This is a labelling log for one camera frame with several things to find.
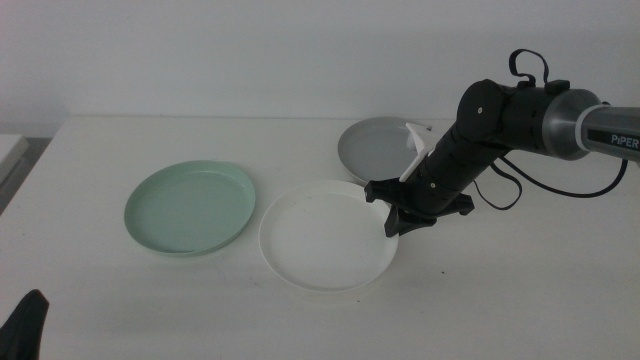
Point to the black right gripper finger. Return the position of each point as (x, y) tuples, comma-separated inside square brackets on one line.
[(402, 222)]

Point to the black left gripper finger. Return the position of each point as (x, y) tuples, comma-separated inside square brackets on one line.
[(22, 330)]

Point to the white shallow bowl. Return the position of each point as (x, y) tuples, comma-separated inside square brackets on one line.
[(325, 240)]

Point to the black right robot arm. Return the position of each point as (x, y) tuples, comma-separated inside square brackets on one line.
[(525, 115)]

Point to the grey shallow bowl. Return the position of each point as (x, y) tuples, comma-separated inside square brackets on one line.
[(370, 150)]

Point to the mint green shallow bowl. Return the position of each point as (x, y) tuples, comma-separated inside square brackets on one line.
[(190, 210)]

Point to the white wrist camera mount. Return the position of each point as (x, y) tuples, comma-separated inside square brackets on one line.
[(417, 145)]

